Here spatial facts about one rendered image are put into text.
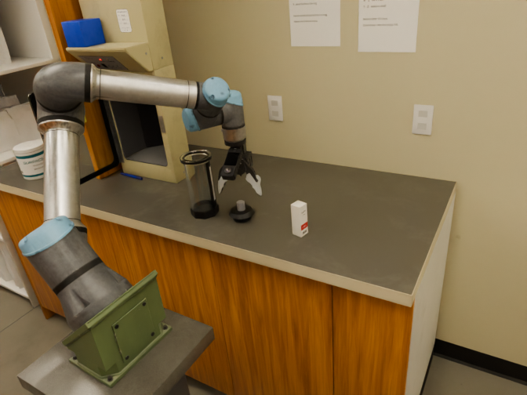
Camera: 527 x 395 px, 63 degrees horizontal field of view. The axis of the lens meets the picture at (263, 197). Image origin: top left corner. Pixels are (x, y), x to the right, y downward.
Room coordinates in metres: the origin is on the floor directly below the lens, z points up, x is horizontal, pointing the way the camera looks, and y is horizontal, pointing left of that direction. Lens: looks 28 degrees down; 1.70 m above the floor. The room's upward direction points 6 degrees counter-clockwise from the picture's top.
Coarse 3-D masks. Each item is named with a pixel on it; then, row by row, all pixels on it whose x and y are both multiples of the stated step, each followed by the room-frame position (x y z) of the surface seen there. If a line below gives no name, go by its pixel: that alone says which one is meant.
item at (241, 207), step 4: (240, 200) 1.31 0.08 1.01; (240, 204) 1.29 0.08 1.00; (244, 204) 1.30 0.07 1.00; (232, 208) 1.31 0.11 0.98; (236, 208) 1.31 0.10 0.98; (240, 208) 1.29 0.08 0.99; (244, 208) 1.29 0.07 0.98; (248, 208) 1.30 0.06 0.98; (252, 208) 1.30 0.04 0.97; (232, 212) 1.28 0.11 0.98; (236, 212) 1.28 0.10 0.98; (240, 212) 1.28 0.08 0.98; (244, 212) 1.27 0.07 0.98; (248, 212) 1.27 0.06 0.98; (252, 212) 1.28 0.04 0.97; (232, 216) 1.27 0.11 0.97; (236, 216) 1.26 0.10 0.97; (240, 216) 1.26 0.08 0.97; (244, 216) 1.26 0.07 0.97; (248, 216) 1.26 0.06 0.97; (236, 220) 1.27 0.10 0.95; (240, 220) 1.26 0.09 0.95; (244, 220) 1.27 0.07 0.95; (248, 220) 1.28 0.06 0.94
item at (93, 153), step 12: (96, 108) 1.76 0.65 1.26; (36, 120) 1.54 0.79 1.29; (96, 120) 1.75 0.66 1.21; (84, 132) 1.69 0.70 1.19; (96, 132) 1.73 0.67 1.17; (84, 144) 1.67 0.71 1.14; (96, 144) 1.72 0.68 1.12; (108, 144) 1.77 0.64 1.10; (84, 156) 1.66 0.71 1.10; (96, 156) 1.71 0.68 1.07; (108, 156) 1.75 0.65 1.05; (84, 168) 1.65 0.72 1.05; (96, 168) 1.69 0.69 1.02
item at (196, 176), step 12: (180, 156) 1.37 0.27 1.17; (192, 156) 1.40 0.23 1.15; (204, 156) 1.40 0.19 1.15; (192, 168) 1.32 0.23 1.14; (204, 168) 1.33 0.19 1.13; (192, 180) 1.33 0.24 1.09; (204, 180) 1.33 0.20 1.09; (192, 192) 1.33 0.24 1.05; (204, 192) 1.32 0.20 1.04; (192, 204) 1.34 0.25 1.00; (204, 204) 1.32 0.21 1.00
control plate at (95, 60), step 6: (84, 60) 1.74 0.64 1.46; (90, 60) 1.72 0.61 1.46; (96, 60) 1.70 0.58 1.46; (102, 60) 1.68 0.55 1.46; (108, 60) 1.66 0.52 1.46; (114, 60) 1.64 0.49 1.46; (96, 66) 1.74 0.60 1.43; (102, 66) 1.72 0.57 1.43; (114, 66) 1.68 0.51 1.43; (120, 66) 1.66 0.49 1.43
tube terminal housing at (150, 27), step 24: (96, 0) 1.76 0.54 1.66; (120, 0) 1.69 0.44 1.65; (144, 0) 1.66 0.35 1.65; (144, 24) 1.64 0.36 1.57; (168, 48) 1.72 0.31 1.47; (144, 72) 1.67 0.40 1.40; (168, 72) 1.70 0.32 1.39; (168, 120) 1.66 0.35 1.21; (120, 144) 1.80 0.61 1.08; (168, 144) 1.64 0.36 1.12; (144, 168) 1.74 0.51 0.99; (168, 168) 1.66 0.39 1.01
